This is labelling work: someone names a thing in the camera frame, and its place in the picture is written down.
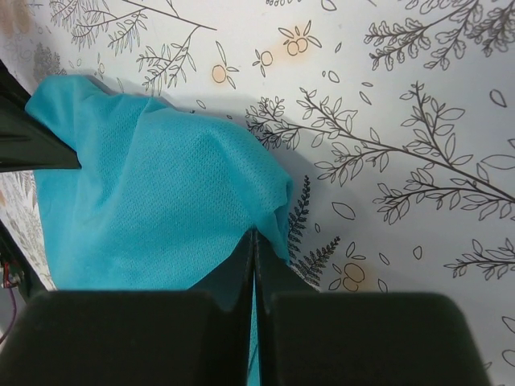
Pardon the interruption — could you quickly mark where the teal t-shirt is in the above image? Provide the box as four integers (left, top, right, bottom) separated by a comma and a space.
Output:
26, 76, 293, 385

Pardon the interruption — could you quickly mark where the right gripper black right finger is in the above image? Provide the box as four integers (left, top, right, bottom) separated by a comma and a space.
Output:
255, 235, 489, 385

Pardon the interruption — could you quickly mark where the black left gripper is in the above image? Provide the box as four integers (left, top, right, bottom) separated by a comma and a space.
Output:
1, 65, 80, 300

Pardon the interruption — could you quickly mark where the floral patterned table mat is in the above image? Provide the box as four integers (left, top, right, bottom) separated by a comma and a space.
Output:
1, 1, 514, 385

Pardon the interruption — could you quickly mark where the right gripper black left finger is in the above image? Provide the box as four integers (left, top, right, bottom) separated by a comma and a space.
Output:
1, 231, 254, 385

